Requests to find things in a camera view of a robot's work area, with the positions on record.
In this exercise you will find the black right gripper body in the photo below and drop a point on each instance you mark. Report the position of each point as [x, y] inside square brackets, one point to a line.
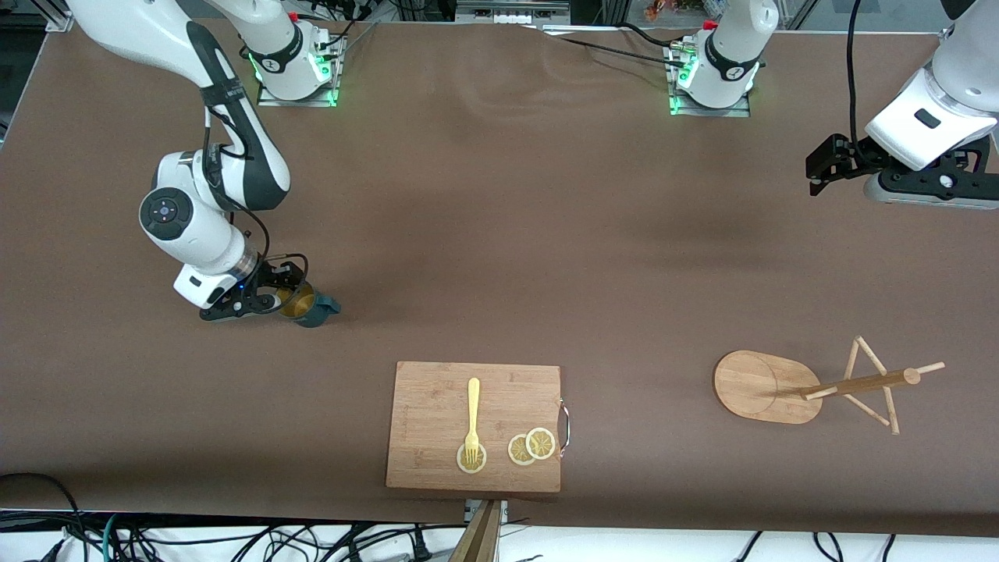
[271, 275]

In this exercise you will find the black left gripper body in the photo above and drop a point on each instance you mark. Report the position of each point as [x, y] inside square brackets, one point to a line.
[861, 156]

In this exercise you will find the dark teal mug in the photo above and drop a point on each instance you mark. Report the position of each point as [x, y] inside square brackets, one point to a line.
[316, 311]

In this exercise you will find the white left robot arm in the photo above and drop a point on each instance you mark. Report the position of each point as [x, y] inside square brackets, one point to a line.
[936, 125]

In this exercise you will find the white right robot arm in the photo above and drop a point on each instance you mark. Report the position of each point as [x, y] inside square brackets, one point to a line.
[195, 226]

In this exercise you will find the wooden cup rack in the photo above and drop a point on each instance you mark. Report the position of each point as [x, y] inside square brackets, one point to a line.
[757, 386]

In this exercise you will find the bamboo cutting board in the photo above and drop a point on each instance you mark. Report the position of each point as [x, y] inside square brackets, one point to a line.
[429, 421]

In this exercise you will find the yellow plastic fork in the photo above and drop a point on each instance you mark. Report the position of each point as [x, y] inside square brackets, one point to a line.
[473, 406]

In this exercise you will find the lemon slice under fork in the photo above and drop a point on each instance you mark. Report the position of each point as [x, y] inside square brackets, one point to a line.
[460, 460]

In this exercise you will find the grey metal equipment box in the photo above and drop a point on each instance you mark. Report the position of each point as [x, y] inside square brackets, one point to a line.
[511, 12]

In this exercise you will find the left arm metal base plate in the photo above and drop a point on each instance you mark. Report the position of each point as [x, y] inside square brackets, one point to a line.
[741, 109]

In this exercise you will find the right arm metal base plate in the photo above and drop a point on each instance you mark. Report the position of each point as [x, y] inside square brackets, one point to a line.
[332, 78]

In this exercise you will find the metal clamp bracket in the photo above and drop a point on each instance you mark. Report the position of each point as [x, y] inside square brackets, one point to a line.
[503, 509]

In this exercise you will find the wooden post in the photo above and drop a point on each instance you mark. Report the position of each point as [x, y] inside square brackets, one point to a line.
[478, 538]

